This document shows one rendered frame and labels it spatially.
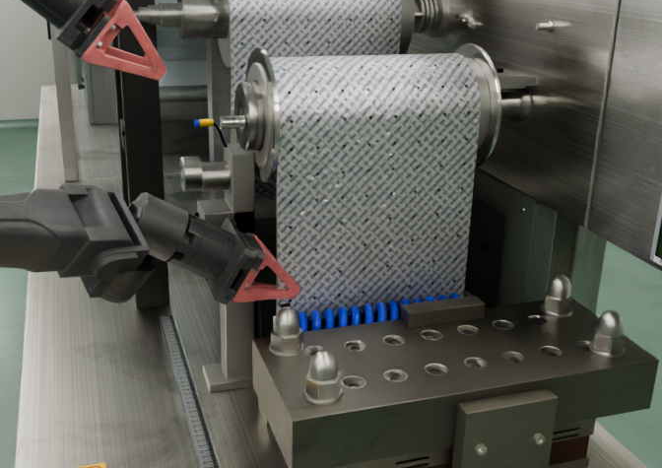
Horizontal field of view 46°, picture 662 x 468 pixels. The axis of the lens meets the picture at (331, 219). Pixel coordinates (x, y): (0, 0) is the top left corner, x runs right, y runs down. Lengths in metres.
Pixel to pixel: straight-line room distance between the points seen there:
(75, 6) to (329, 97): 0.27
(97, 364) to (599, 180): 0.67
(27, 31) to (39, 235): 5.69
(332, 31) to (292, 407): 0.53
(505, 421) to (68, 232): 0.44
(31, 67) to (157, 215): 5.64
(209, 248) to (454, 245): 0.30
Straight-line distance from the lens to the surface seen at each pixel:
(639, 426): 2.76
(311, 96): 0.84
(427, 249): 0.93
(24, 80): 6.44
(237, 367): 1.02
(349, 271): 0.90
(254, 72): 0.88
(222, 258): 0.83
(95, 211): 0.77
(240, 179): 0.91
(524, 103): 0.99
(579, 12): 0.92
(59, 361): 1.12
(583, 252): 1.23
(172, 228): 0.81
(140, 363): 1.09
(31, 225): 0.72
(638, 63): 0.84
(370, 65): 0.88
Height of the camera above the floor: 1.44
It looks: 20 degrees down
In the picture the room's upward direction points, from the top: 2 degrees clockwise
